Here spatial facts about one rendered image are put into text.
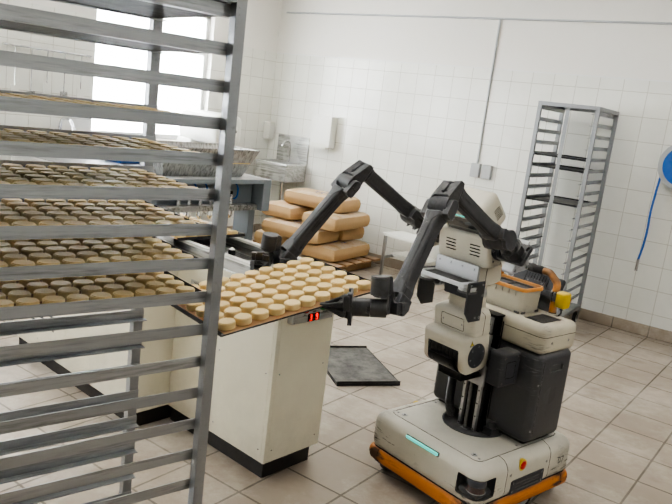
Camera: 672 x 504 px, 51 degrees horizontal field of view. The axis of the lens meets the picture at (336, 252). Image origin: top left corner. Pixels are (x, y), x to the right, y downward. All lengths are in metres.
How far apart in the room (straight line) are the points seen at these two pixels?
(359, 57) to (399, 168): 1.27
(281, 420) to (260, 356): 0.30
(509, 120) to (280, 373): 4.41
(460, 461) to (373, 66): 5.32
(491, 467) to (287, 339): 0.95
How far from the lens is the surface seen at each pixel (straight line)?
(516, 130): 6.79
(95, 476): 1.95
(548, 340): 3.01
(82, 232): 1.70
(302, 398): 3.10
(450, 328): 2.94
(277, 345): 2.88
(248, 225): 3.68
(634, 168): 6.45
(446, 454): 2.99
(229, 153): 1.79
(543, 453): 3.22
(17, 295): 1.80
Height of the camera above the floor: 1.58
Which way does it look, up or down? 12 degrees down
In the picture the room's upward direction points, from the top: 7 degrees clockwise
